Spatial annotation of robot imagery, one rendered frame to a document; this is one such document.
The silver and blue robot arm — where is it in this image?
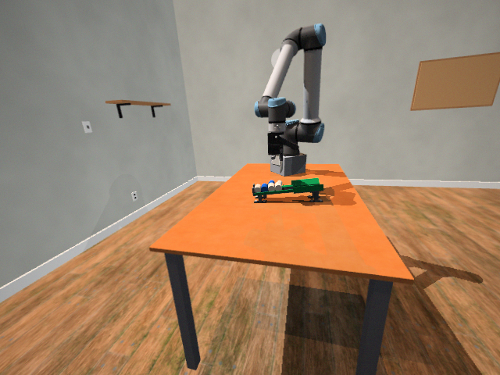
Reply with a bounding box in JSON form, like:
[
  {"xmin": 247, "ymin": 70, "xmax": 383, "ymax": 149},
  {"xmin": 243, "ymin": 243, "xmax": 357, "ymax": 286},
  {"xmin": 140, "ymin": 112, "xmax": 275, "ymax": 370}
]
[{"xmin": 255, "ymin": 23, "xmax": 326, "ymax": 156}]

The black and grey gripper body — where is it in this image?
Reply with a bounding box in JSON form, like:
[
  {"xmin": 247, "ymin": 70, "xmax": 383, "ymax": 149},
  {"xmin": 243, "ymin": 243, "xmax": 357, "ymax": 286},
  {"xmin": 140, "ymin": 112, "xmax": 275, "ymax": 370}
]
[{"xmin": 268, "ymin": 132, "xmax": 284, "ymax": 155}]

